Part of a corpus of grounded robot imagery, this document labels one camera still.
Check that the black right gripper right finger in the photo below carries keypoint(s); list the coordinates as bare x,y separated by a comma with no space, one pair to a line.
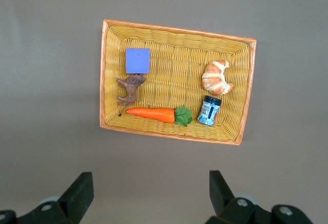
223,206

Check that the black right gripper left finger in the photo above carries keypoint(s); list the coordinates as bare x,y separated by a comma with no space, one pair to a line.
74,203

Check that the small blue jar black lid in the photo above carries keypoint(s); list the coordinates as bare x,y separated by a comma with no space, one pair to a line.
208,111

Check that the orange toy carrot green leaves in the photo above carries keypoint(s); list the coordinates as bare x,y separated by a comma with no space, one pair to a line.
153,113

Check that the toy croissant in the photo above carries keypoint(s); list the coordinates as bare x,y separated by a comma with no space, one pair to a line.
214,79

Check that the brown toy lion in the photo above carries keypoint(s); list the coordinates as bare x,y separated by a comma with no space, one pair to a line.
132,88

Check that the yellow wicker basket orange rim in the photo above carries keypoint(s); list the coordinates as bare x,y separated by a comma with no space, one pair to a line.
174,80

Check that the blue foam cube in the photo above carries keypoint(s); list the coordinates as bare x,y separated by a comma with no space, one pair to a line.
137,60

